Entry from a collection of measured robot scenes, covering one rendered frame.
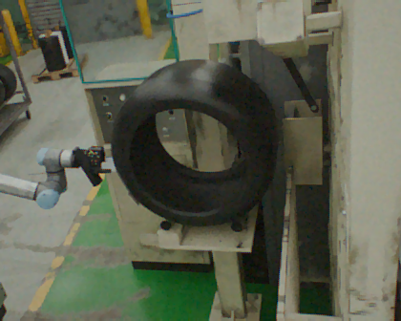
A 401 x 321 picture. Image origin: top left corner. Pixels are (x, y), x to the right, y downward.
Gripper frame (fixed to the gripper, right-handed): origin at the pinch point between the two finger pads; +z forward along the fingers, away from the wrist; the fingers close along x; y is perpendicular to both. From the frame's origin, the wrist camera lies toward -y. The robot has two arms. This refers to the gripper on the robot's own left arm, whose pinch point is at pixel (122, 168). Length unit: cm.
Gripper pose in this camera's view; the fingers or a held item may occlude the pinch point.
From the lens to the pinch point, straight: 175.0
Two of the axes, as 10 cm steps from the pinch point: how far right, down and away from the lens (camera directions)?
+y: -0.3, -8.8, -4.8
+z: 9.7, 0.9, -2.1
